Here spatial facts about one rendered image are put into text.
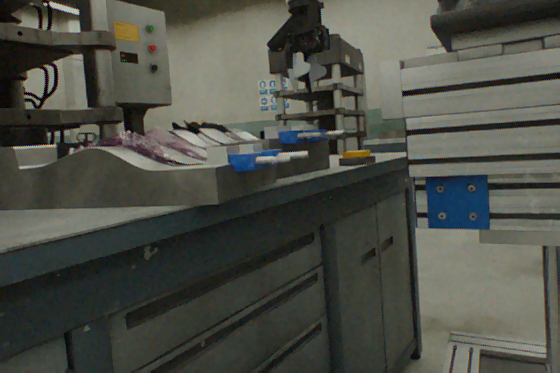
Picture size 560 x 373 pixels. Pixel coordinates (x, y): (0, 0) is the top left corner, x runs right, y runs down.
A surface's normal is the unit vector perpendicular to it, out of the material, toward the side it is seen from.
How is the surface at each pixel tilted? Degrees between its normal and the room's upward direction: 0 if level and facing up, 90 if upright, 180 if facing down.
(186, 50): 90
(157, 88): 90
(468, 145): 90
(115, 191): 90
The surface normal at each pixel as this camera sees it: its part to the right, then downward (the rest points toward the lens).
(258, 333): 0.81, -0.04
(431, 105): -0.46, 0.08
